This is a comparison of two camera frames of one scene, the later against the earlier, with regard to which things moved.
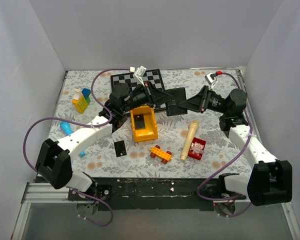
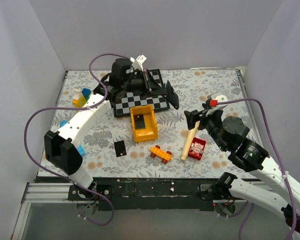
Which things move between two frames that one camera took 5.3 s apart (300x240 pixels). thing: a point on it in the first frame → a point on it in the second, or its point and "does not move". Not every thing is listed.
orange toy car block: [165, 156] does not move
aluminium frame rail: [39, 193] does not move
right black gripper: [199, 102] → [194, 116]
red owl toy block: [197, 148] does not move
